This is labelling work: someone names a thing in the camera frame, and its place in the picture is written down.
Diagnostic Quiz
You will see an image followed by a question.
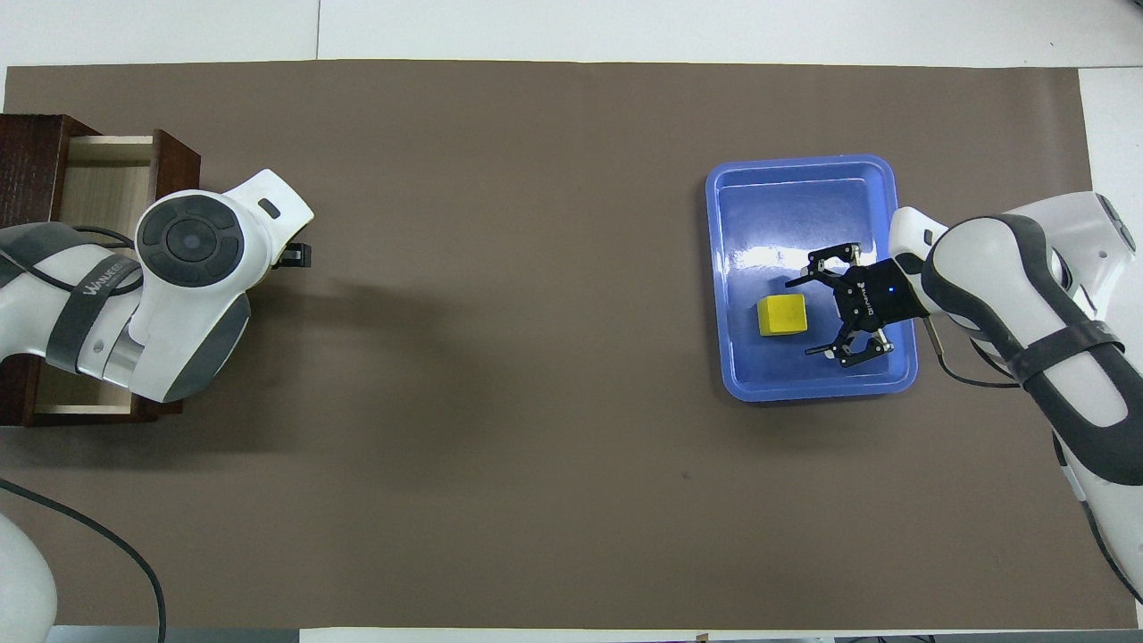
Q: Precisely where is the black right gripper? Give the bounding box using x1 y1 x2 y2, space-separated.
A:
784 241 930 369

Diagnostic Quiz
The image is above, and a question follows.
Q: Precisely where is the yellow block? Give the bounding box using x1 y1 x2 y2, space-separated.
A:
757 295 808 338

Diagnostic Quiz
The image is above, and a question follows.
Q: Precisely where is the wooden drawer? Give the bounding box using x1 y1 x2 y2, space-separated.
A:
34 128 203 422

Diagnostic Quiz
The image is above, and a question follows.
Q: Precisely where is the blue plastic tray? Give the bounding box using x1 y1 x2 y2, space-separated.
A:
705 154 919 403

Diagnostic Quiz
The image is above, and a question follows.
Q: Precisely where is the brown table mat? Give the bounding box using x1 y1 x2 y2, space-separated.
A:
0 60 1139 630

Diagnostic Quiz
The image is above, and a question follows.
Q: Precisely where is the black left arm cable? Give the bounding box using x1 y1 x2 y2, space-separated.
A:
0 225 168 643

